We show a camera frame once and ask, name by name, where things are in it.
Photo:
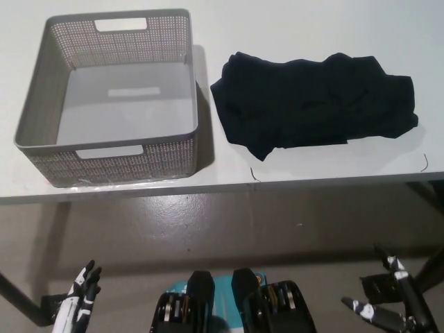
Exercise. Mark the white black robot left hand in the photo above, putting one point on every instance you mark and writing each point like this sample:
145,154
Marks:
78,295

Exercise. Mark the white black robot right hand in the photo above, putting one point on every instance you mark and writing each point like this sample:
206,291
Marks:
412,312

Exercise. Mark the black floor tape patch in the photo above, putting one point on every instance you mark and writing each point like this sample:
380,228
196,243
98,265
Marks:
52,308
378,289

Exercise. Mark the grey perforated plastic basket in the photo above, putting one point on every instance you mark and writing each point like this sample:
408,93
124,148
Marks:
118,163

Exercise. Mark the black ribbed robot torso block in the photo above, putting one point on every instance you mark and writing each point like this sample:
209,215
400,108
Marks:
281,312
199,291

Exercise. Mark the black t-shirt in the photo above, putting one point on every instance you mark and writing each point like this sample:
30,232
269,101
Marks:
305,107

